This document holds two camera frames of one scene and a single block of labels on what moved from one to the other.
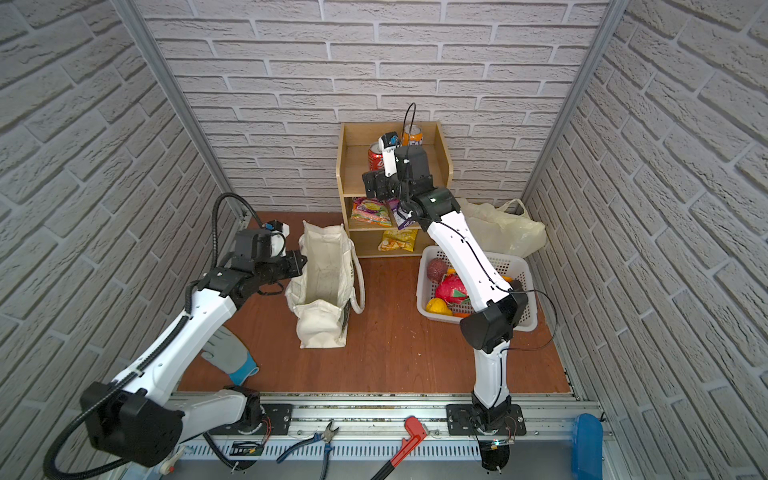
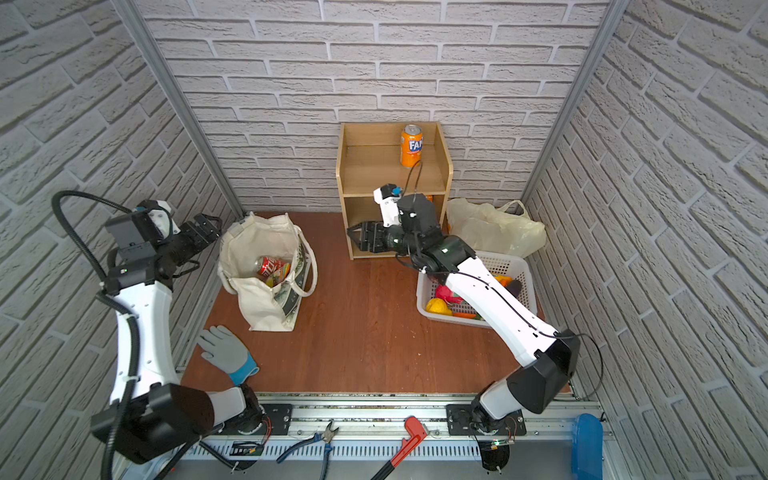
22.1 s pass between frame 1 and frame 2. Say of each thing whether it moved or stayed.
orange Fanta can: stayed
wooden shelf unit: stayed
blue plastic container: stayed
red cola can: moved
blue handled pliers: stayed
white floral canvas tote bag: moved
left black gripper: moved
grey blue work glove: stayed
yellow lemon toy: stayed
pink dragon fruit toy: stayed
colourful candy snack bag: moved
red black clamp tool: stayed
